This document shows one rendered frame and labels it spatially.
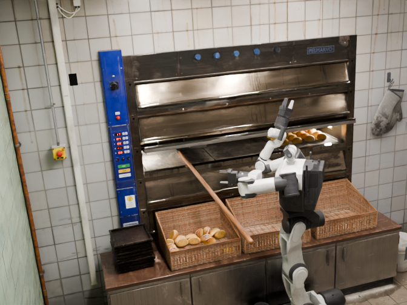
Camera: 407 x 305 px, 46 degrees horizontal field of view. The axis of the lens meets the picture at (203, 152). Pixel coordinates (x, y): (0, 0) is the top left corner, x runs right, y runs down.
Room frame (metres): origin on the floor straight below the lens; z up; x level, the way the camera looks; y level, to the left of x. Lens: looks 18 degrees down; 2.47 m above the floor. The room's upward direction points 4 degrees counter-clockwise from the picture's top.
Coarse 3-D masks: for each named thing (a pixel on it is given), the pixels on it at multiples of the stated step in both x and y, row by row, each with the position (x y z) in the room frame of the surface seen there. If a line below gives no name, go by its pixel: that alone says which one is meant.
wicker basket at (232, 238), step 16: (176, 208) 3.56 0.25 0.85; (192, 208) 3.59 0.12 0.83; (208, 208) 3.63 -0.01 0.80; (160, 224) 3.49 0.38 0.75; (176, 224) 3.52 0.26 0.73; (192, 224) 3.55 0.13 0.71; (208, 224) 3.58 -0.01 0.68; (224, 224) 3.54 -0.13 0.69; (160, 240) 3.37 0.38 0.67; (224, 240) 3.46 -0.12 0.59; (176, 256) 3.08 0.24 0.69; (192, 256) 3.11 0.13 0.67; (208, 256) 3.15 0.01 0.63; (224, 256) 3.18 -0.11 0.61
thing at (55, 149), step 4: (60, 144) 3.37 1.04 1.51; (64, 144) 3.37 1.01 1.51; (52, 148) 3.30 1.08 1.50; (56, 148) 3.30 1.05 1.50; (60, 148) 3.31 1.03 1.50; (64, 148) 3.32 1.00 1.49; (52, 152) 3.30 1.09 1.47; (56, 152) 3.30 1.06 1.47; (64, 152) 3.31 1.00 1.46; (56, 156) 3.30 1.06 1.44; (64, 156) 3.31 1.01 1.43
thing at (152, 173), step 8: (320, 144) 4.00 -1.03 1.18; (328, 144) 3.99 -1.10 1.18; (336, 144) 3.98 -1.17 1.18; (344, 144) 4.00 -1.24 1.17; (272, 152) 3.85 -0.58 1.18; (280, 152) 3.84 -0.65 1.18; (304, 152) 3.90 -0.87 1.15; (216, 160) 3.74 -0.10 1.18; (224, 160) 3.73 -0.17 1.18; (232, 160) 3.73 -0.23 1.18; (240, 160) 3.75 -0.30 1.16; (248, 160) 3.77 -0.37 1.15; (256, 160) 3.78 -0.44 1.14; (168, 168) 3.62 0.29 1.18; (176, 168) 3.61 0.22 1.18; (184, 168) 3.62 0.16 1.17; (200, 168) 3.66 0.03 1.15; (144, 176) 3.53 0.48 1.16; (152, 176) 3.55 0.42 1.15
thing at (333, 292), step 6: (336, 288) 3.06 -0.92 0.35; (318, 294) 3.05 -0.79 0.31; (324, 294) 2.99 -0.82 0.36; (330, 294) 2.99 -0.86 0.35; (336, 294) 2.99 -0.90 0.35; (342, 294) 3.00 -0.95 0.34; (324, 300) 2.96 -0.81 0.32; (330, 300) 2.95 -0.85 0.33; (336, 300) 2.96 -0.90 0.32; (342, 300) 2.97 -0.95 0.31
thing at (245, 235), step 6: (180, 156) 3.86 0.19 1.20; (186, 162) 3.68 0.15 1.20; (192, 168) 3.51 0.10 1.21; (198, 174) 3.37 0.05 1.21; (204, 180) 3.24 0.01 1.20; (204, 186) 3.16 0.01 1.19; (210, 192) 3.02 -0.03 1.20; (216, 198) 2.91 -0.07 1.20; (222, 204) 2.81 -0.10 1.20; (228, 210) 2.72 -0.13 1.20; (228, 216) 2.65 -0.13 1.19; (234, 222) 2.55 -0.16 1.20; (240, 228) 2.47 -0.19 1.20; (246, 234) 2.39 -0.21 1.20; (252, 240) 2.32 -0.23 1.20
